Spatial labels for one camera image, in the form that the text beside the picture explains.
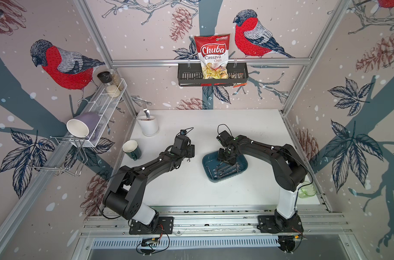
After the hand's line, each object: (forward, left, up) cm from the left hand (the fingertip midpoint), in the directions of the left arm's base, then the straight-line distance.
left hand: (191, 143), depth 92 cm
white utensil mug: (+13, +28, -1) cm, 31 cm away
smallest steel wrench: (-6, +2, -9) cm, 11 cm away
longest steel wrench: (-16, -15, -9) cm, 24 cm away
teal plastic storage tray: (-8, -12, -9) cm, 17 cm away
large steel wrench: (-11, -21, -9) cm, 26 cm away
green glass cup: (-23, -63, -9) cm, 67 cm away
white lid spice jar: (+17, +42, +26) cm, 52 cm away
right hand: (-7, -17, -8) cm, 19 cm away
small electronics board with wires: (-47, +17, -11) cm, 51 cm away
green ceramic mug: (-1, +36, -4) cm, 36 cm away
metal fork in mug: (+26, +32, +3) cm, 42 cm away
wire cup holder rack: (-22, +46, +26) cm, 57 cm away
